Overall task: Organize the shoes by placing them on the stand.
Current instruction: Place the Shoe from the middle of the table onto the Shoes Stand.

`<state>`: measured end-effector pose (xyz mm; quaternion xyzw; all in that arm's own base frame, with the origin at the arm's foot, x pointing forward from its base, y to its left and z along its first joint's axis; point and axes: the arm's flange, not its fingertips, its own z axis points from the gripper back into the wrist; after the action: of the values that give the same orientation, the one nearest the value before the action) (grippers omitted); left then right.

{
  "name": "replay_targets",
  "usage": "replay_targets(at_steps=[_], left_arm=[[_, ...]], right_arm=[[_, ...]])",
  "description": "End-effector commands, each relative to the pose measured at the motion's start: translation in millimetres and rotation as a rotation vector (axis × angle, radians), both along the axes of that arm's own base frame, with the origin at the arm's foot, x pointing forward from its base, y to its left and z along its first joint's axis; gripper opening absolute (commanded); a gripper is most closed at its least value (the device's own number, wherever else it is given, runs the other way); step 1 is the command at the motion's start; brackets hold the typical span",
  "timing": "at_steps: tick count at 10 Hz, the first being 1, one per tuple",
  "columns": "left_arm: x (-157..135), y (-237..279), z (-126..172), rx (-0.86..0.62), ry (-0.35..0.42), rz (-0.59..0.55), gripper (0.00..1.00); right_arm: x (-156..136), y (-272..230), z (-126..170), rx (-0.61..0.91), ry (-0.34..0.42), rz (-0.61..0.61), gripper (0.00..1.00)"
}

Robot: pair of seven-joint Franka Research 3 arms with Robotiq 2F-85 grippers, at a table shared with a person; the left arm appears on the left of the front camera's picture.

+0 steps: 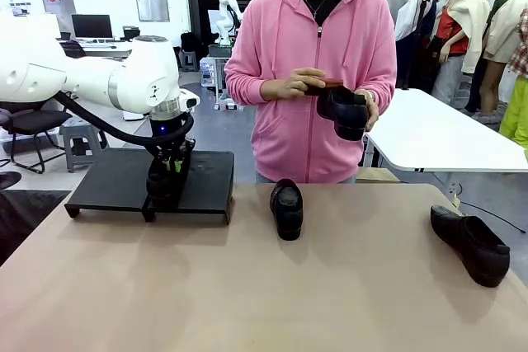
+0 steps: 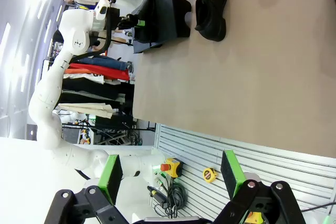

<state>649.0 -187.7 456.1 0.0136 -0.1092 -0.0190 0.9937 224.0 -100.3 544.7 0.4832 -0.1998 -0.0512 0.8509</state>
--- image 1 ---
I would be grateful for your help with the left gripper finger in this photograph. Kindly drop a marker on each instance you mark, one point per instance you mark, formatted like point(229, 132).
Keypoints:
point(167, 164)
point(178, 166)

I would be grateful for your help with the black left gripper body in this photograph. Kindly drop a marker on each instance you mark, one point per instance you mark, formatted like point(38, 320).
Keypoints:
point(165, 131)

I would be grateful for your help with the black chunky platform shoe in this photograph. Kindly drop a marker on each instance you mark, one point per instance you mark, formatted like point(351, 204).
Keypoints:
point(158, 187)
point(286, 212)

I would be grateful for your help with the dark red phone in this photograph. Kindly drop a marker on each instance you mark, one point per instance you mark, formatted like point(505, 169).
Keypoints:
point(333, 82)

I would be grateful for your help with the black leather loafer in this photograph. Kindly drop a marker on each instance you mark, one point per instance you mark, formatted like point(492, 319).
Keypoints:
point(474, 245)
point(346, 115)

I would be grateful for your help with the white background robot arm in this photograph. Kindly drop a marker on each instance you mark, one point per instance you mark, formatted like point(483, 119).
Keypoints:
point(224, 18)

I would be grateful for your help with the person's left forearm pink sleeve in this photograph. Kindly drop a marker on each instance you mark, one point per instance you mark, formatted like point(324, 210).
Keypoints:
point(383, 88)

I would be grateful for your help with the person's right forearm pink sleeve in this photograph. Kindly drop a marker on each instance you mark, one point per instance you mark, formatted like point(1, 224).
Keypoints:
point(247, 90)

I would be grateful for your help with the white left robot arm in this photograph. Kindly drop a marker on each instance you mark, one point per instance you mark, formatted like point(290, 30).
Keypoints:
point(140, 76)

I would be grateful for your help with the person's right hand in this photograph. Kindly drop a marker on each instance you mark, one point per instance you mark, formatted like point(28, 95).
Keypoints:
point(288, 84)

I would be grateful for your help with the person's left hand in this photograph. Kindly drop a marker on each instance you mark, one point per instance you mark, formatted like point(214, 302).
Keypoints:
point(372, 111)

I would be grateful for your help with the lit computer case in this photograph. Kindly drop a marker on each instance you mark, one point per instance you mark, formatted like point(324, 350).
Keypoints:
point(208, 73)

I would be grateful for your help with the black plastic stool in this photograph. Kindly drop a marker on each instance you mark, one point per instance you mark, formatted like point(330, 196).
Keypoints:
point(189, 61)

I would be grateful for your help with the grey plastic stool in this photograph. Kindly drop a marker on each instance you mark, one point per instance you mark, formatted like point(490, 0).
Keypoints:
point(82, 150)

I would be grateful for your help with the black backpack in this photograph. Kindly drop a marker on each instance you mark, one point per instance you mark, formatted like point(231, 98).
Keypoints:
point(190, 42)

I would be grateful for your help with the white office desk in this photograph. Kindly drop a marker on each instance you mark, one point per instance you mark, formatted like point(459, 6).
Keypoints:
point(107, 45)

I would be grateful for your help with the black mesh office chair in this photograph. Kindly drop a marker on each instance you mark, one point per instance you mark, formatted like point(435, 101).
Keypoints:
point(74, 49)
point(33, 121)

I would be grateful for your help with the black computer monitor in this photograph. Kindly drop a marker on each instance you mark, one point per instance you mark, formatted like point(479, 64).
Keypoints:
point(91, 26)

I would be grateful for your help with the person in pink hoodie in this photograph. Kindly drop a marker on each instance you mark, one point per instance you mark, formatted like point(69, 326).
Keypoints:
point(284, 38)

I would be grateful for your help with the grey cabinet with red stickers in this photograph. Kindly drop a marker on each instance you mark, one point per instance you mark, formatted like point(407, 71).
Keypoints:
point(62, 1)

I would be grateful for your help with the white side table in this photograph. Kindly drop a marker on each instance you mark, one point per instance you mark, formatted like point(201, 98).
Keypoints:
point(433, 129)

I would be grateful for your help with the mannequin in grey shirt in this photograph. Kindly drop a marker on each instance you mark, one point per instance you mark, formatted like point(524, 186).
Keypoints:
point(396, 1)

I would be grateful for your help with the mannequin in white navy garment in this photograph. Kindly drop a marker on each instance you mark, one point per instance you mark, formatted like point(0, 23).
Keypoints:
point(412, 14)

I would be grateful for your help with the grey mannequin base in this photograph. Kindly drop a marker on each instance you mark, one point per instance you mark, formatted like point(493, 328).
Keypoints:
point(486, 118)

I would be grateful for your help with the mannequin red top cream jacket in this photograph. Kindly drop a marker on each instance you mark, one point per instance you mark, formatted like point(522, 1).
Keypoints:
point(474, 10)

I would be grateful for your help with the mannequin plaid shirt green trousers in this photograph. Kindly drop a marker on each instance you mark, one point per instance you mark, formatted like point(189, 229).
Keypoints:
point(517, 113)

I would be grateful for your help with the figure in green shirt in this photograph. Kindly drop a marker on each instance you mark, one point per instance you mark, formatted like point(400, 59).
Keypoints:
point(500, 10)

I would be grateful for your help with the mannequin bucket hat cream coat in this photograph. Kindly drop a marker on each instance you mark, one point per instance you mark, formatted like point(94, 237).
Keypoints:
point(509, 34)

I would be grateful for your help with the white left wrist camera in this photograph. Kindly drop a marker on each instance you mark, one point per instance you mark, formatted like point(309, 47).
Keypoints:
point(190, 98)

